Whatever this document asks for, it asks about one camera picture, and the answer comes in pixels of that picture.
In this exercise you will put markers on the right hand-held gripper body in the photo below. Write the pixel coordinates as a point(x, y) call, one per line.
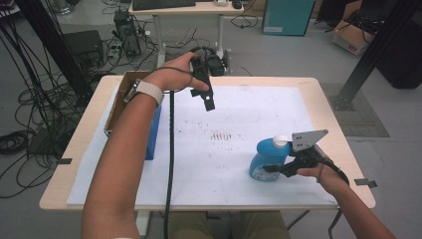
point(307, 139)

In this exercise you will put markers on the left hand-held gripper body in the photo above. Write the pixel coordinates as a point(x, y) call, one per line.
point(212, 64)

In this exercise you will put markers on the blue detergent bottle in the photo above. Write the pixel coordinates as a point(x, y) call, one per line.
point(265, 156)

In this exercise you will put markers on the blue cardboard box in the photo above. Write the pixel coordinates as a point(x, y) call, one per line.
point(152, 139)

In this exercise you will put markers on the person's left hand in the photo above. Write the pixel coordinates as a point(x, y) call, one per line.
point(172, 78)

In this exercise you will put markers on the person's right hand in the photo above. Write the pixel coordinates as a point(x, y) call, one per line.
point(328, 179)

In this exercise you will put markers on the white table mat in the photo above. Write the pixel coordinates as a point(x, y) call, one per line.
point(232, 179)

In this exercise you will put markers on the dark grey floor mat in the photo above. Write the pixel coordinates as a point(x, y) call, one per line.
point(361, 122)

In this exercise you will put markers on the person's olive trousers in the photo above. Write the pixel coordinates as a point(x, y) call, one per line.
point(258, 227)

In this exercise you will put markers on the white-legged wooden desk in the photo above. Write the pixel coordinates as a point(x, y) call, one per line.
point(185, 9)

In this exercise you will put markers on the black computer mouse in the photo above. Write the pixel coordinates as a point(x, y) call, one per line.
point(236, 4)

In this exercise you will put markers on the black tape strip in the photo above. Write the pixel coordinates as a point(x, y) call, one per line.
point(64, 161)
point(364, 182)

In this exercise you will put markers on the black keyboard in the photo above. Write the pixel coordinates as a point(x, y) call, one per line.
point(162, 4)

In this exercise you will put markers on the teal cabinet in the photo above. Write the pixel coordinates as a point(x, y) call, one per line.
point(287, 16)

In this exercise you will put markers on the black computer tower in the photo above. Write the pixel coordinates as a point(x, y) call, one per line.
point(127, 33)

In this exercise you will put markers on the brown cardboard carton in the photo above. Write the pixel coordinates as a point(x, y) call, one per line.
point(351, 40)

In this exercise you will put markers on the black metal stand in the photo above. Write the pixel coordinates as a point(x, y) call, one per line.
point(375, 49)
point(49, 40)

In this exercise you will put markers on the black cabinet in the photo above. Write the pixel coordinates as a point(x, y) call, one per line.
point(401, 56)

